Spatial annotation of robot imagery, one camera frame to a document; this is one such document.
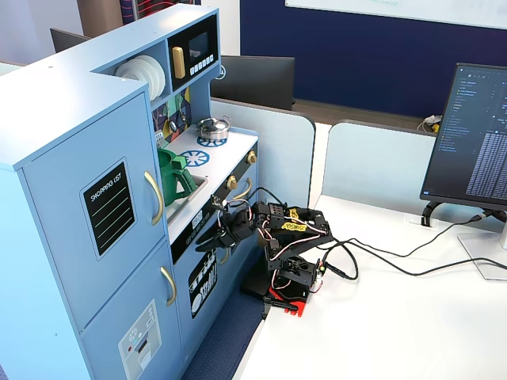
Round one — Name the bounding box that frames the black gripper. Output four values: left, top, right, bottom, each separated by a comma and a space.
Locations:
195, 193, 258, 253

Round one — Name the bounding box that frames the blue shopping list cabinet door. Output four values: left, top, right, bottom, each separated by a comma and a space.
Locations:
21, 90, 168, 333

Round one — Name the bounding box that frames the blue door with dishes print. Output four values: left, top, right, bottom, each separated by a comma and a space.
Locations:
173, 237, 223, 367

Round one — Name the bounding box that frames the blue door with dispenser print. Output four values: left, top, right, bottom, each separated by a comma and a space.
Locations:
78, 236, 185, 380

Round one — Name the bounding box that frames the black toy microwave door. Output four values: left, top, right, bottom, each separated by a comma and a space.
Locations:
167, 14, 219, 91

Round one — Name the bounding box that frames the green toy pitcher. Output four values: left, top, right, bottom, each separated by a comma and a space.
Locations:
157, 146, 197, 208

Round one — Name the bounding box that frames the grey rounded desk divider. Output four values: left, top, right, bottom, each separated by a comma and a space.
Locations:
209, 97, 317, 217
321, 119, 439, 218

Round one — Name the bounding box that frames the silver pot with lid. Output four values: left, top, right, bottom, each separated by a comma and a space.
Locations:
196, 116, 233, 141

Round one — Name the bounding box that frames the black table clamp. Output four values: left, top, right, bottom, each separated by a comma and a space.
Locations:
261, 296, 300, 313

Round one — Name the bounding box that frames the dark switched off monitor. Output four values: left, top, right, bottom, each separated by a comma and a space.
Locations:
209, 55, 296, 112

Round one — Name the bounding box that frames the stack of white plates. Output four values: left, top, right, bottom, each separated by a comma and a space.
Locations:
115, 55, 166, 100

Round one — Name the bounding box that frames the light blue toy kitchen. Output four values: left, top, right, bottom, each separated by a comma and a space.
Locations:
0, 3, 261, 380

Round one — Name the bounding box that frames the dark monitor back panel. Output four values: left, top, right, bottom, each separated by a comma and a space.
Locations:
50, 27, 93, 54

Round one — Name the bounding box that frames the computer monitor showing code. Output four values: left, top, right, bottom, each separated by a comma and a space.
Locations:
419, 62, 507, 211

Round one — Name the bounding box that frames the silver monitor stand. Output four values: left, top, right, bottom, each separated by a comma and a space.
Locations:
457, 208, 507, 282

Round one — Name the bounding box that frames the blue oven door gold handle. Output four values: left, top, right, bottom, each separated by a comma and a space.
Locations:
219, 165, 259, 290

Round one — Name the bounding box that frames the black flat base plate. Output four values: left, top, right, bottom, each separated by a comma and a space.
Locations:
240, 268, 275, 301

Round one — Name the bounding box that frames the red arm base mount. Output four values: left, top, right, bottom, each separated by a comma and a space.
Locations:
269, 285, 310, 318

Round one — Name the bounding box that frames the black cable to monitor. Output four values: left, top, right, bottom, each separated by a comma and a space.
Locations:
320, 212, 498, 274

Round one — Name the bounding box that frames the long black power cable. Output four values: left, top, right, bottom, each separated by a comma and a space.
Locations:
316, 237, 507, 282

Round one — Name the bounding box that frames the black curved cable holder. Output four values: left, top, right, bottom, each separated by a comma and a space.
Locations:
420, 200, 445, 228

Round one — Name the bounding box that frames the red cable bundle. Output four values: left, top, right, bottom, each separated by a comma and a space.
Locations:
120, 0, 178, 20

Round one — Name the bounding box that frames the yellow and white cable pile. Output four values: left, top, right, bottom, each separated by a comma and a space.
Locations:
416, 114, 443, 134

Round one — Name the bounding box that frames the white wall board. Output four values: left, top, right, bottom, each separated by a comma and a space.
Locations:
284, 0, 507, 31

